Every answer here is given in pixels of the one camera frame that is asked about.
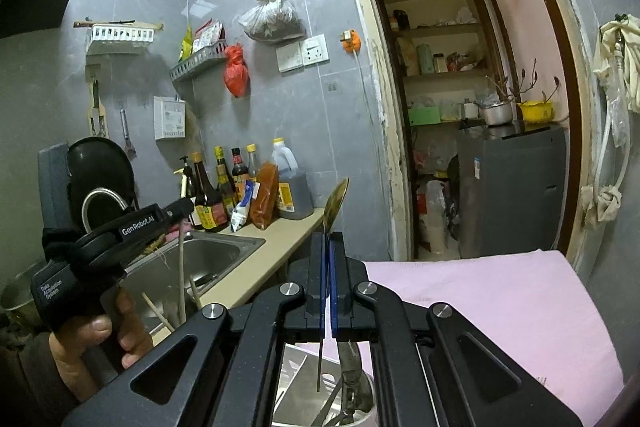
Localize steel cooking pot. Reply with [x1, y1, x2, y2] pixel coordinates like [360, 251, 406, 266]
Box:
[0, 274, 46, 328]

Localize large dark sauce jug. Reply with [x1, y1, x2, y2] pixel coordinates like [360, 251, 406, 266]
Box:
[270, 137, 313, 221]

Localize curved metal faucet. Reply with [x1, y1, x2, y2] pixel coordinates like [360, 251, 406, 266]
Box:
[81, 188, 132, 233]

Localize small aluminium pot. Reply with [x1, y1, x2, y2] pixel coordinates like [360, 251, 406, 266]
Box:
[475, 99, 516, 126]

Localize orange wall hook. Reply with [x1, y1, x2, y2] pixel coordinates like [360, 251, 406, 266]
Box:
[340, 29, 362, 54]

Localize yellow green packet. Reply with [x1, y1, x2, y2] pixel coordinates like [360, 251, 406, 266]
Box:
[179, 24, 195, 62]

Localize white wall box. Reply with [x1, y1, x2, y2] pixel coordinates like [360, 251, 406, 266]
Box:
[153, 96, 187, 141]

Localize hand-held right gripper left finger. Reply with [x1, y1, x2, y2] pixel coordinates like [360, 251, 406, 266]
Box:
[62, 232, 331, 427]

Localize dry plant branches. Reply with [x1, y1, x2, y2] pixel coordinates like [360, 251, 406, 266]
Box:
[485, 59, 561, 105]

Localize white hose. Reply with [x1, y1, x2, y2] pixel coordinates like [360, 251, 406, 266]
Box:
[595, 32, 631, 198]

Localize yellow cap sauce bottle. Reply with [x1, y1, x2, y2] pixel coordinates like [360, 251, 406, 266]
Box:
[214, 146, 238, 220]

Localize knotted beige rag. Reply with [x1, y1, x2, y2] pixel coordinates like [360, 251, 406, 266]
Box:
[585, 184, 623, 228]

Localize pink door brown frame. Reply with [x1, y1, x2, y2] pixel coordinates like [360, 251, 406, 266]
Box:
[477, 0, 583, 253]

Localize wooden shelf unit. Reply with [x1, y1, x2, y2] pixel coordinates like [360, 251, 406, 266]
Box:
[370, 0, 501, 128]

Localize red plastic bag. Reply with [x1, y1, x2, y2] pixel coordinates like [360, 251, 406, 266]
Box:
[223, 44, 250, 98]

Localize orange brown spice packet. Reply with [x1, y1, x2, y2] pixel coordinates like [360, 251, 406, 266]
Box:
[248, 162, 281, 230]

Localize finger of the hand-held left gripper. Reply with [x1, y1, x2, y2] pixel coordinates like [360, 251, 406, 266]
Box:
[154, 197, 195, 234]

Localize person's left hand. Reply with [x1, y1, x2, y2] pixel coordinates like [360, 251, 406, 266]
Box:
[49, 286, 155, 400]

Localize white plastic bag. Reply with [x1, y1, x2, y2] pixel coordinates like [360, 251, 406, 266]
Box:
[425, 179, 448, 255]

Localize white wall basket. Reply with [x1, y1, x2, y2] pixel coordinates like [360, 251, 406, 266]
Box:
[85, 23, 156, 56]

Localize red cap sauce bottle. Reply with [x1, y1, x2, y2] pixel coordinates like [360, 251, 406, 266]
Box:
[231, 148, 251, 202]

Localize grey cutting board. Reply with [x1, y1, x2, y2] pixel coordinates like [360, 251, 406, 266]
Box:
[37, 142, 71, 233]

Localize white wall socket panel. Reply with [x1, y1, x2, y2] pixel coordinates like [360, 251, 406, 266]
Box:
[276, 34, 329, 74]

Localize green box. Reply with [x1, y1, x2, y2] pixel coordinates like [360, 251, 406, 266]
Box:
[409, 107, 442, 126]

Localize pale wooden door frame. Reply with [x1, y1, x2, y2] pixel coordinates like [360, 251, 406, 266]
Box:
[327, 0, 608, 273]

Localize metal hanging utensil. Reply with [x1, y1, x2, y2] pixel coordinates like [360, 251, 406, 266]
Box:
[119, 107, 137, 159]

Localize red snack packets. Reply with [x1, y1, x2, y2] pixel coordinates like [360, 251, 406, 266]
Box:
[446, 51, 488, 72]

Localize grey wall shelf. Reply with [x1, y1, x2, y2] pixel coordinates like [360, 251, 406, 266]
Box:
[169, 43, 228, 82]

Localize pink flower printed blanket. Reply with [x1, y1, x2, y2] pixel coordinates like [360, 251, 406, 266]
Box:
[360, 248, 626, 408]

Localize black frying pan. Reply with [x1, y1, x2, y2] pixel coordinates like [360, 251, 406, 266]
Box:
[66, 137, 137, 233]

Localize pale green canister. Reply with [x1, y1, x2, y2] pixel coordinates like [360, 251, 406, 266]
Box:
[416, 44, 435, 75]

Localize white plastic basket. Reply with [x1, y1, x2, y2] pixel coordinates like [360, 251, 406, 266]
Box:
[280, 342, 377, 427]

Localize clear bottle yellow cap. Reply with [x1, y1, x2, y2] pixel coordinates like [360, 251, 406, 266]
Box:
[245, 144, 262, 182]

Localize clear bag dark contents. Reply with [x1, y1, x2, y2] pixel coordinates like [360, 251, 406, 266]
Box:
[237, 0, 307, 44]

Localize white blue packet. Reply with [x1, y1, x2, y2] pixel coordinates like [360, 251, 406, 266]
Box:
[230, 179, 261, 230]

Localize pump dispenser bottle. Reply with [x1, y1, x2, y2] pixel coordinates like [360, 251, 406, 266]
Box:
[173, 155, 196, 202]

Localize red white packets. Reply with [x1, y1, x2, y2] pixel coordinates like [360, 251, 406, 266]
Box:
[192, 19, 224, 54]

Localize large soy sauce bottle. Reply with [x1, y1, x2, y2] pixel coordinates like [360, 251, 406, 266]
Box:
[190, 152, 230, 234]

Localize yellow bowl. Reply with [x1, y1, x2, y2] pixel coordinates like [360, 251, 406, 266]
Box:
[517, 100, 555, 122]

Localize stainless steel sink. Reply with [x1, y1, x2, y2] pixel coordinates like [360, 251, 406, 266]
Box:
[117, 232, 267, 333]

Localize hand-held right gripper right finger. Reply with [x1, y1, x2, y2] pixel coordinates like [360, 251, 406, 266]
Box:
[329, 232, 586, 427]

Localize wooden hanging utensil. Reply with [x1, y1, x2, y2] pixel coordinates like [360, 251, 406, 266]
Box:
[87, 77, 110, 138]

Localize person's left forearm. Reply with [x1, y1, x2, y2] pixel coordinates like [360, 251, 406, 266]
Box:
[0, 332, 76, 427]

